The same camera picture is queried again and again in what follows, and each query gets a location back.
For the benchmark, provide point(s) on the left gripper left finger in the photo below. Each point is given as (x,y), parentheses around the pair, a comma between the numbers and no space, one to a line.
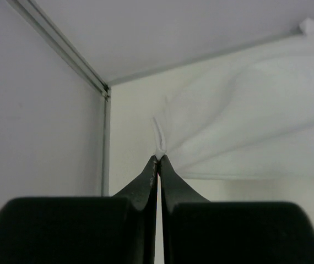
(115,229)

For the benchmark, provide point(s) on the left aluminium frame post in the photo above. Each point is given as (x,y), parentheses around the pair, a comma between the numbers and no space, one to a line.
(46,28)

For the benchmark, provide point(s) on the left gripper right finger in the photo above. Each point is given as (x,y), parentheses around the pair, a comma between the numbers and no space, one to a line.
(196,230)

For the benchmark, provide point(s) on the white t shirt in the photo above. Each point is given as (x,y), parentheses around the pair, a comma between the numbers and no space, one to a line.
(251,117)

